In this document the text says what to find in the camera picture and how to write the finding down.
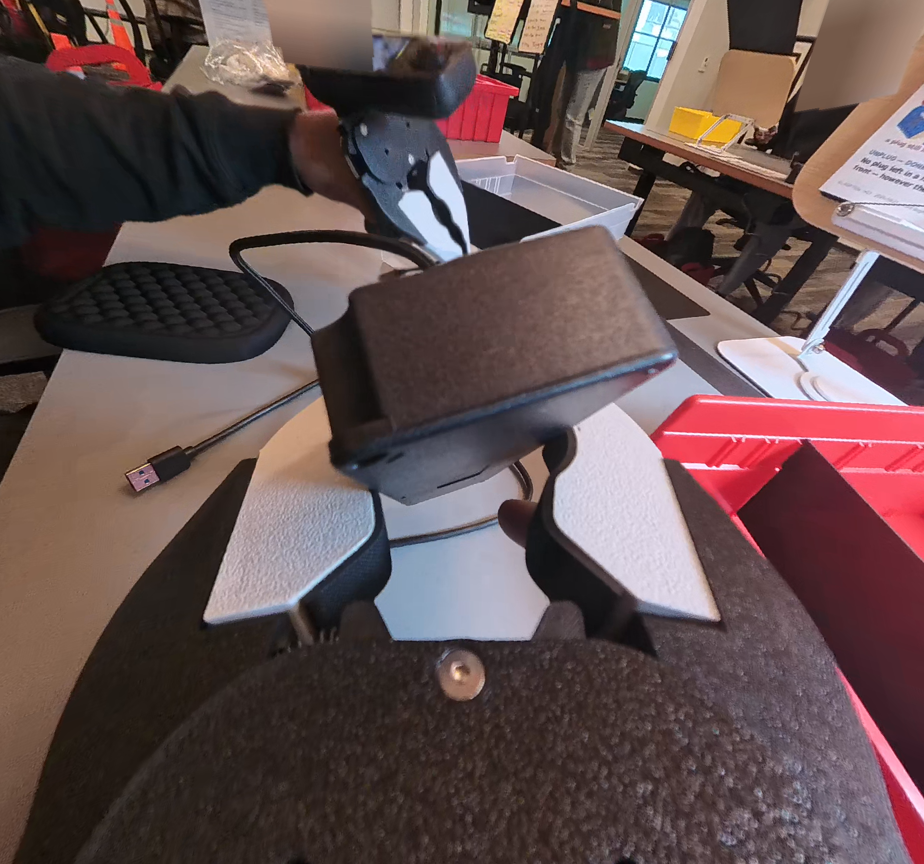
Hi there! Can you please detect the yellow plastic bin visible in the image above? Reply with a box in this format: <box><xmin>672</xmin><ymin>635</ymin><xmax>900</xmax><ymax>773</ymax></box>
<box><xmin>667</xmin><ymin>106</ymin><xmax>744</xmax><ymax>145</ymax></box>

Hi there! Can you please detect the white flip chart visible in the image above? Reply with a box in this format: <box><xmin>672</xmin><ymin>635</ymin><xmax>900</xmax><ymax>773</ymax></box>
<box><xmin>484</xmin><ymin>0</ymin><xmax>534</xmax><ymax>44</ymax></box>
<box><xmin>517</xmin><ymin>0</ymin><xmax>566</xmax><ymax>54</ymax></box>

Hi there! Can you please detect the clear plastic bin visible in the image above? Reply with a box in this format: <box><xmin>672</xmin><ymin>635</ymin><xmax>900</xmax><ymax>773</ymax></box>
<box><xmin>455</xmin><ymin>154</ymin><xmax>645</xmax><ymax>241</ymax></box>

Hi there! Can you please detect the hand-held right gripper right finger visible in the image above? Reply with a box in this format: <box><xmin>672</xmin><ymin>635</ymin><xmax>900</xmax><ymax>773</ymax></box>
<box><xmin>523</xmin><ymin>406</ymin><xmax>723</xmax><ymax>657</ymax></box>

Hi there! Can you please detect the person's left forearm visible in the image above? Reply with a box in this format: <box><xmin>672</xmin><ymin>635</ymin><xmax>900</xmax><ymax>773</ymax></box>
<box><xmin>0</xmin><ymin>56</ymin><xmax>308</xmax><ymax>253</ymax></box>

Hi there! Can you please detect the red plastic bin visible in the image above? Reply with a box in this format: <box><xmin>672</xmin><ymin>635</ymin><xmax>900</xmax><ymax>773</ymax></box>
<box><xmin>650</xmin><ymin>394</ymin><xmax>924</xmax><ymax>864</ymax></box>

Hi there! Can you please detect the orange traffic cone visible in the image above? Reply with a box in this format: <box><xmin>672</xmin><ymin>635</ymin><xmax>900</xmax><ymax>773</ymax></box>
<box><xmin>100</xmin><ymin>0</ymin><xmax>140</xmax><ymax>60</ymax></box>

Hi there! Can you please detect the long black tape strip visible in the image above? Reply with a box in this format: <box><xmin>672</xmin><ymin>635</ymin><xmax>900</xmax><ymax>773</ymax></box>
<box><xmin>664</xmin><ymin>321</ymin><xmax>768</xmax><ymax>398</ymax></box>

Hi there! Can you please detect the person's right hand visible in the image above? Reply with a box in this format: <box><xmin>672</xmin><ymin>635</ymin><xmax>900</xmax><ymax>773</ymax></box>
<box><xmin>497</xmin><ymin>498</ymin><xmax>540</xmax><ymax>552</ymax></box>

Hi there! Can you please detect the clipboard stand with black sheet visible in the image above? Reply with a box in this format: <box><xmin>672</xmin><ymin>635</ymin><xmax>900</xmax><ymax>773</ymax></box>
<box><xmin>711</xmin><ymin>0</ymin><xmax>811</xmax><ymax>135</ymax></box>

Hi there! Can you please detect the black textured armrest pad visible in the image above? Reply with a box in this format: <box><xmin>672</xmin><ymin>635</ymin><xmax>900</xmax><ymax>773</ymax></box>
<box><xmin>34</xmin><ymin>261</ymin><xmax>295</xmax><ymax>365</ymax></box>

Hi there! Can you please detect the person's left hand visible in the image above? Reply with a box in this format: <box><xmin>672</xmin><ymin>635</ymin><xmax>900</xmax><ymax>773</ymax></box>
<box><xmin>289</xmin><ymin>108</ymin><xmax>378</xmax><ymax>224</ymax></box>

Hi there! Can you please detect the thick black hub cable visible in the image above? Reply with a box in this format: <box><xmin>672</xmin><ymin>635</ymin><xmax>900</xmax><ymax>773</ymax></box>
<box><xmin>125</xmin><ymin>229</ymin><xmax>537</xmax><ymax>549</ymax></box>

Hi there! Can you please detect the black bin divider panel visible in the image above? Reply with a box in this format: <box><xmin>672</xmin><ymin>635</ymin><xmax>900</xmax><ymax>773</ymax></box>
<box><xmin>462</xmin><ymin>180</ymin><xmax>567</xmax><ymax>250</ymax></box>
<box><xmin>736</xmin><ymin>442</ymin><xmax>924</xmax><ymax>793</ymax></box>

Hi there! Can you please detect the clear plastic bag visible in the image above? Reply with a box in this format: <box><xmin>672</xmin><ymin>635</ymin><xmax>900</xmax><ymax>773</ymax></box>
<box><xmin>201</xmin><ymin>40</ymin><xmax>295</xmax><ymax>94</ymax></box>

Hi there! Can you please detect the glass window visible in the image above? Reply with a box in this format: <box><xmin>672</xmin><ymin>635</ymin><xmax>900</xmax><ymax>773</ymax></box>
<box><xmin>624</xmin><ymin>0</ymin><xmax>688</xmax><ymax>80</ymax></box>

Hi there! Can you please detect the red ribbed crate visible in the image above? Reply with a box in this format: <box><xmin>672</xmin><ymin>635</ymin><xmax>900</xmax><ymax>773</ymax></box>
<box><xmin>435</xmin><ymin>74</ymin><xmax>521</xmax><ymax>145</ymax></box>

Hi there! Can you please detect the red bag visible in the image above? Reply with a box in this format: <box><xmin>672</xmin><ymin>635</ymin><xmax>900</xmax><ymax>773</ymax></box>
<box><xmin>641</xmin><ymin>228</ymin><xmax>717</xmax><ymax>282</ymax></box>
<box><xmin>20</xmin><ymin>224</ymin><xmax>122</xmax><ymax>282</ymax></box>

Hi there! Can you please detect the black box usb hub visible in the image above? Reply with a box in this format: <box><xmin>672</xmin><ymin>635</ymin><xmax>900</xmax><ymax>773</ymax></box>
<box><xmin>310</xmin><ymin>225</ymin><xmax>681</xmax><ymax>506</ymax></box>

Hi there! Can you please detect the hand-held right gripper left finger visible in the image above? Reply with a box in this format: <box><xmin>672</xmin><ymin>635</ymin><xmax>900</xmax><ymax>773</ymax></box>
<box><xmin>202</xmin><ymin>458</ymin><xmax>394</xmax><ymax>627</ymax></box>

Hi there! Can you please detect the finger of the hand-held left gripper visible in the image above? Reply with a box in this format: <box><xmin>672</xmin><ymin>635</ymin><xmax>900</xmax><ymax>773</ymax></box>
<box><xmin>426</xmin><ymin>152</ymin><xmax>475</xmax><ymax>256</ymax></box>
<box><xmin>396</xmin><ymin>188</ymin><xmax>463</xmax><ymax>264</ymax></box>

